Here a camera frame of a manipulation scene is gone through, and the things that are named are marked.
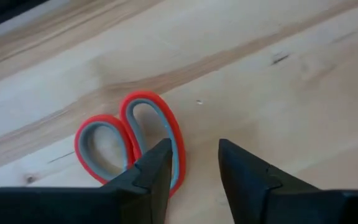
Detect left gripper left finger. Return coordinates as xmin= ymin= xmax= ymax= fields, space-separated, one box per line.
xmin=0 ymin=138 xmax=174 ymax=224

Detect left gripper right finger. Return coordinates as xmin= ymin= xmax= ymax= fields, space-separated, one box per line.
xmin=218 ymin=138 xmax=358 ymax=224

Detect red grey handled scissors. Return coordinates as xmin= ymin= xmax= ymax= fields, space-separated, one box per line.
xmin=74 ymin=90 xmax=186 ymax=198

